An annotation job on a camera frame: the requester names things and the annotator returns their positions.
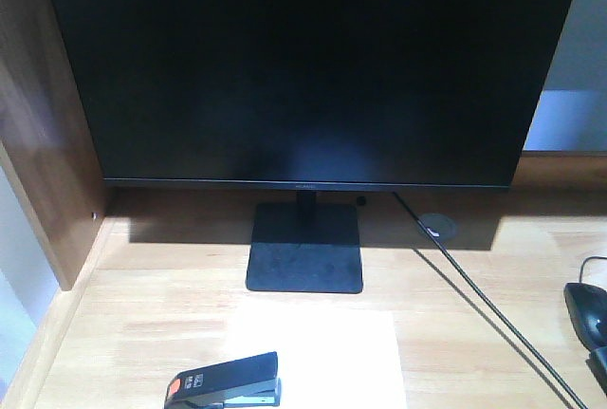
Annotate white paper sheet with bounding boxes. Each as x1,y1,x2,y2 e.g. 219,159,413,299
199,302,407,408

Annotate black stapler orange button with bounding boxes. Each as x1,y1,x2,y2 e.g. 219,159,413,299
164,351,282,408

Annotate wooden desk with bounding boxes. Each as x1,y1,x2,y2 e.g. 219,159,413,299
1,0,606,408

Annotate black computer monitor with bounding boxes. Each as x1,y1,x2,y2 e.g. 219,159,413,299
52,0,572,293

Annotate black monitor cable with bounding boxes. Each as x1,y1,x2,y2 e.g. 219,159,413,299
391,191,589,409

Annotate black computer mouse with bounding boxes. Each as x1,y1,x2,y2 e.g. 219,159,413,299
563,282,606,351

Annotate grey desk cable grommet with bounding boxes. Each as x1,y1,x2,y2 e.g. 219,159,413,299
420,213,458,242

